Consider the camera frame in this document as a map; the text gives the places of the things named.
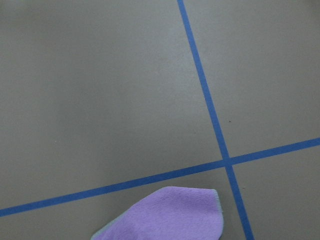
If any purple microfiber cloth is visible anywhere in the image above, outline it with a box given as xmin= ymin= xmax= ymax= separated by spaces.
xmin=91 ymin=186 xmax=224 ymax=240

